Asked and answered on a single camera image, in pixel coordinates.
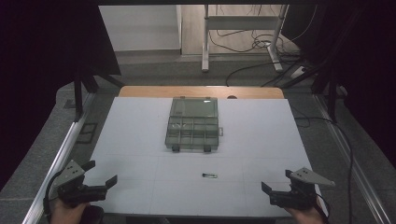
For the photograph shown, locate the black metal stand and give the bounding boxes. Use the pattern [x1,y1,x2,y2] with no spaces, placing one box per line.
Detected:
[279,59,347,123]
[72,69,126,123]

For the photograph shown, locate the white panel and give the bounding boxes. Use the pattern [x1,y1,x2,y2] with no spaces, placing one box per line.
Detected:
[98,4,183,52]

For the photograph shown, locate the long black floor cable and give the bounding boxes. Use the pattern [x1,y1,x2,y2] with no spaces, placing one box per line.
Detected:
[293,105,355,224]

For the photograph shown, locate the person's right hand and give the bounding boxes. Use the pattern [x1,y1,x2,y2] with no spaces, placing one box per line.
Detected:
[284,203,327,224]

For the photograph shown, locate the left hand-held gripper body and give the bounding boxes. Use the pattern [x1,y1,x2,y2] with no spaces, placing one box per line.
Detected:
[49,160,108,208]

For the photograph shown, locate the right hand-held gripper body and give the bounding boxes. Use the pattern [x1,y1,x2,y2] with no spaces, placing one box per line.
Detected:
[270,167,336,210]

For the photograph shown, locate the aluminium rail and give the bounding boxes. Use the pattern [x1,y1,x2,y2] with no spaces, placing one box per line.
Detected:
[313,92,394,224]
[21,92,96,224]

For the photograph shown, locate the person's left hand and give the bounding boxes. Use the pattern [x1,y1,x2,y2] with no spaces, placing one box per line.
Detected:
[49,199,91,224]

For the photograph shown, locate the dark floor socket plate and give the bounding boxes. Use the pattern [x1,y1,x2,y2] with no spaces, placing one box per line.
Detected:
[76,122,99,145]

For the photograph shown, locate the tangled black floor cables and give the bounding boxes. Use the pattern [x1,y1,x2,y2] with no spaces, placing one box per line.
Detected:
[207,4,318,88]

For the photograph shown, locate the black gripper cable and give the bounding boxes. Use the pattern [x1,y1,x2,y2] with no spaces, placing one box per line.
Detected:
[42,170,64,217]

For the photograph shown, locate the white metal desk frame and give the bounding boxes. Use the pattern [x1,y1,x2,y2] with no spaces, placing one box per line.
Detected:
[201,4,290,74]

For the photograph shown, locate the white power strip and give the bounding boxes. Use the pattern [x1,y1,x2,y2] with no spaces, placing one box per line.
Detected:
[290,65,308,79]

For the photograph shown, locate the clear plastic organizer box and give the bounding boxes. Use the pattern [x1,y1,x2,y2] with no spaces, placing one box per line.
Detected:
[164,96,225,154]

